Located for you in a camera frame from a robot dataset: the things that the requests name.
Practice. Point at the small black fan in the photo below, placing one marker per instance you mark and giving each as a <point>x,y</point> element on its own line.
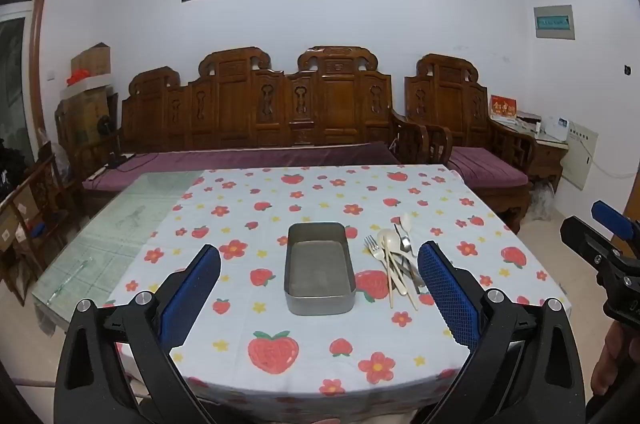
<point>104,125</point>

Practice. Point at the purple sofa cushion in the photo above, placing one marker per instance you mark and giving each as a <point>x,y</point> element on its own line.
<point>250,156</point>

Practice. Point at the red gift box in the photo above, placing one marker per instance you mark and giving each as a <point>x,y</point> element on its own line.
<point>503,106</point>

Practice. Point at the large cardboard box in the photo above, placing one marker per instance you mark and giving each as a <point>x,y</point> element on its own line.
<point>82,119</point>

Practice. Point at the pile of dark clothes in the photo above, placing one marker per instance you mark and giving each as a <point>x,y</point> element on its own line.
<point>10,164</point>

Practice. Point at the white plastic bag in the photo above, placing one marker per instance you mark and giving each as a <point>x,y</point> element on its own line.
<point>542,200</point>

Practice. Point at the person's right hand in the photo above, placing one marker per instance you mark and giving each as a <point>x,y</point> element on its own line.
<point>610,364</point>

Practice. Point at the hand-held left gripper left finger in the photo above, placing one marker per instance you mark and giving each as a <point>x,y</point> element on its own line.
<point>192,299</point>

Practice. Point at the beige wall cabinet door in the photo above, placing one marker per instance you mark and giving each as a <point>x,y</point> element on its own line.
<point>580,154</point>

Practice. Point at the carved wooden sofa bench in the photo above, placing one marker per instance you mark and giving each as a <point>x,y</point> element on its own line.
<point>240,114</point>

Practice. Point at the large white plastic spoon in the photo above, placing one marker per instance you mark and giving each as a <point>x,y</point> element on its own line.
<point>387,240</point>

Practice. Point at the rectangular metal tray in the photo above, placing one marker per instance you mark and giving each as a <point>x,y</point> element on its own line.
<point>320,274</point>

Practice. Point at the wooden chair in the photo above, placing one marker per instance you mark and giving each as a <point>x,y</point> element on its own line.
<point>35,204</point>

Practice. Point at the white router device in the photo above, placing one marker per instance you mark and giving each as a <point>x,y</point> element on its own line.
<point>557,128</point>

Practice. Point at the red plastic bag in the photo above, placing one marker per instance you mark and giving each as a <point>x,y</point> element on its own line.
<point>77,78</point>

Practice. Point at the white plastic fork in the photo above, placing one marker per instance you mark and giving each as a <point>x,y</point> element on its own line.
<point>372,247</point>

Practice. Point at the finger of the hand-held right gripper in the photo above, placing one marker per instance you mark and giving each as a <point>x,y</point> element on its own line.
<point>610,214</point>
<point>585,241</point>

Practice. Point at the carved wooden armchair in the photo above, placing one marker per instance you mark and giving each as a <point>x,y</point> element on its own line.
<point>450,104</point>

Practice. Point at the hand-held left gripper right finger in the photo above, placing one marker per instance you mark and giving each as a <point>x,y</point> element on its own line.
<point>447,299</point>

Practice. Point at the grey wall panel box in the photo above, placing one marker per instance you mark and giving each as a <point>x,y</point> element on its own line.
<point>554,22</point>

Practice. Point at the small cardboard box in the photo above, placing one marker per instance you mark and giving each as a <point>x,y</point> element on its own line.
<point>92,59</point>

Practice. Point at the strawberry printed tablecloth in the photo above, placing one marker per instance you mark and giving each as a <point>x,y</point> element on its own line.
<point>300,194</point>

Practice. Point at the wooden side table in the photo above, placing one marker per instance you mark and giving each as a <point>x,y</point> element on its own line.
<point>550,156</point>

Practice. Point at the large metal spoon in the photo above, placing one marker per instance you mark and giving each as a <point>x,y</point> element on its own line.
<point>405,245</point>

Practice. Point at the wooden door frame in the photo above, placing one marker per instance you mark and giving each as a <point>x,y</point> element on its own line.
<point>36,54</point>

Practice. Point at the white flat box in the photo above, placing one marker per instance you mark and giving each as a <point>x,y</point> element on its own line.
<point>85,86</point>

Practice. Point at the beige chopstick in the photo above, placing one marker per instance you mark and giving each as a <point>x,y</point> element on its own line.
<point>408,295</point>
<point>390,289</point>

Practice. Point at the purple armchair cushion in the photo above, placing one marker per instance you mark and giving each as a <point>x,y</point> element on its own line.
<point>485,165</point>

